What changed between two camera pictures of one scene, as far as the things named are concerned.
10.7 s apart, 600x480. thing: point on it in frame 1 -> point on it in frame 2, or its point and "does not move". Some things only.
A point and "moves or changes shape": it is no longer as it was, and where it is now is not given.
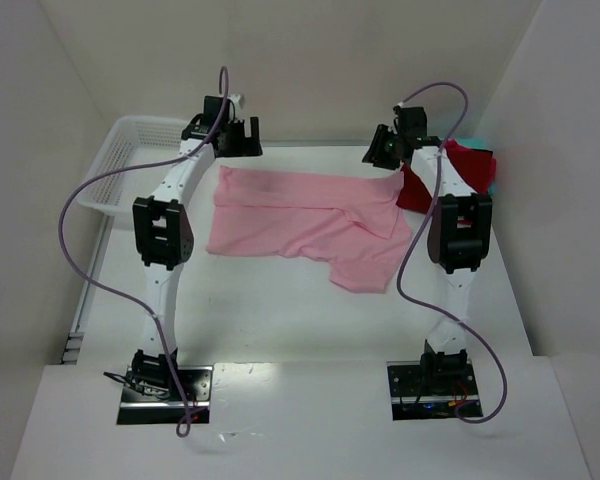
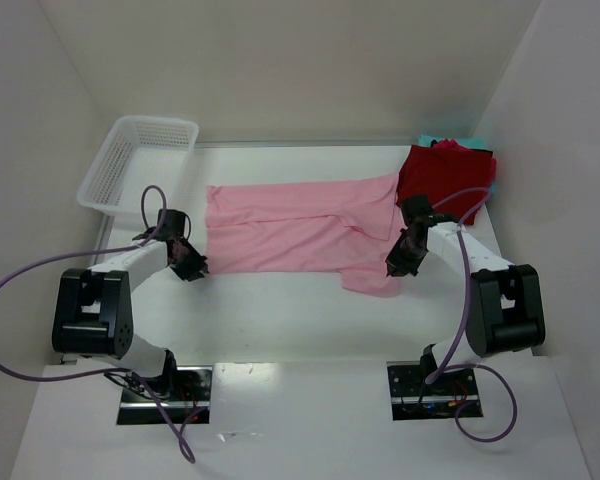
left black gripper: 241,142 -> 187,262
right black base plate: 423,392 does not move
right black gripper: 377,150 -> 407,251
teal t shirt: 477,143 does not move
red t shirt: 477,168 does not move
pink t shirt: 351,222 moves or changes shape
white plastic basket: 132,140 does not move
